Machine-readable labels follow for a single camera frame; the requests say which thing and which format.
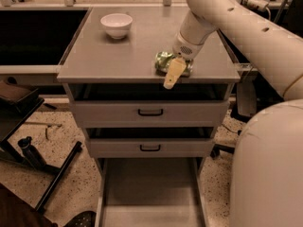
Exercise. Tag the middle grey drawer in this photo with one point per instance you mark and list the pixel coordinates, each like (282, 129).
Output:
(148, 148)

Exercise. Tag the brown box on stand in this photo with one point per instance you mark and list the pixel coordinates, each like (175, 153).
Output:
(17, 96)

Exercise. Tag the grey drawer cabinet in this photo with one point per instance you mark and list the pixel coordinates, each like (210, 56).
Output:
(99, 68)

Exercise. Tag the bottom grey open drawer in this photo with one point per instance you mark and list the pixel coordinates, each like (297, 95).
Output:
(150, 192)

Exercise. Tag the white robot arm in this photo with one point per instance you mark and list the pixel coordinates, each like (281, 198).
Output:
(267, 173)

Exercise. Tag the top grey drawer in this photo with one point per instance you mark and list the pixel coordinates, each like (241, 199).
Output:
(139, 114)

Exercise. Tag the white ceramic bowl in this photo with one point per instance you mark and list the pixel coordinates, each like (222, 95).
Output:
(116, 25)

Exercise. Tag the crushed green can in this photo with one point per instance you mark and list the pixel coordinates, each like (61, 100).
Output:
(163, 60)

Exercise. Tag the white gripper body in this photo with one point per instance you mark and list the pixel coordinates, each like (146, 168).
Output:
(185, 49)

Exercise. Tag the black office chair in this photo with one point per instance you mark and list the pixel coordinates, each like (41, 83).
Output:
(245, 108)

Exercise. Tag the white power strip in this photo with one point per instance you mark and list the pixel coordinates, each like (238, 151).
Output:
(260, 5)

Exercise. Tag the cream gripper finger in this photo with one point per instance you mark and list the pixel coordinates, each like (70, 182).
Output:
(175, 71)

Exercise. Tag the black metal stand frame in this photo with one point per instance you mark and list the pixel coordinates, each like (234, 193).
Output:
(11, 121)

